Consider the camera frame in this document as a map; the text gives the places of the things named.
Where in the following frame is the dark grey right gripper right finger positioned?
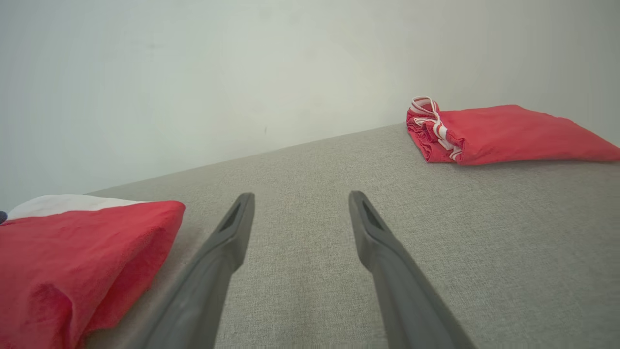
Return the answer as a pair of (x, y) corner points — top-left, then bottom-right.
(349, 190), (478, 349)

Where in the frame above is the red and white jersey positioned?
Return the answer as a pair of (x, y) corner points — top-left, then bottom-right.
(0, 194), (186, 349)
(406, 96), (620, 166)

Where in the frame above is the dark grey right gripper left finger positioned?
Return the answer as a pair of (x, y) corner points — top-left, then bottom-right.
(127, 192), (256, 349)

